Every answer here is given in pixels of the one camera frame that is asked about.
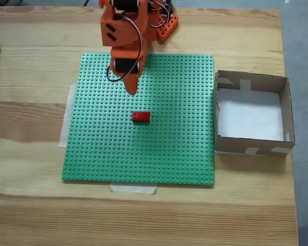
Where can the open cardboard box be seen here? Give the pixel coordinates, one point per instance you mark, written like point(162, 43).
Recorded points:
point(288, 107)

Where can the white paper box lining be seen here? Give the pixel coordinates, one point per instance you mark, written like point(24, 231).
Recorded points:
point(251, 115)

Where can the red lego block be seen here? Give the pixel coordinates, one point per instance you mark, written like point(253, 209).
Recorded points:
point(141, 116)

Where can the masking tape strip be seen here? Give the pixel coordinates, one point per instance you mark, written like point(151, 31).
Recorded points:
point(133, 189)
point(66, 115)

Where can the green lego baseplate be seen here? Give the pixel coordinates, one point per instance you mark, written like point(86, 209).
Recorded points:
point(143, 148)

